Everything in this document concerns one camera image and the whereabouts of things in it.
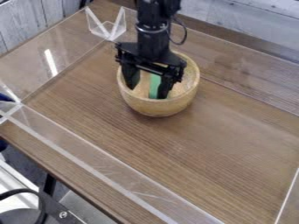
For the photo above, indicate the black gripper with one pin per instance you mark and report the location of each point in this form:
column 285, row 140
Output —
column 150, row 55

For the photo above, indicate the green rectangular block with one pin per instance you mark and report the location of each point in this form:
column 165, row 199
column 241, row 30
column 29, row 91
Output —
column 156, row 80

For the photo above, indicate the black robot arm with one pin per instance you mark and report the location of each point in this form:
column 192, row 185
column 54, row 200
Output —
column 157, row 12

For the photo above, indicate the brown wooden bowl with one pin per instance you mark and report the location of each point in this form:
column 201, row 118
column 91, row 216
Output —
column 180, row 97

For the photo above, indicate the black table leg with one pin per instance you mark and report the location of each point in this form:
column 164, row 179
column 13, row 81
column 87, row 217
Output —
column 50, row 184

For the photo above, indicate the clear acrylic corner bracket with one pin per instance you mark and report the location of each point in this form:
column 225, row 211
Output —
column 108, row 30

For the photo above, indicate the clear acrylic tray wall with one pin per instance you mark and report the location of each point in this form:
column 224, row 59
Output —
column 116, row 187

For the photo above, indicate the metal base plate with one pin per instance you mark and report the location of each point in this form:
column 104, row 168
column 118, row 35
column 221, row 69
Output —
column 85, row 211

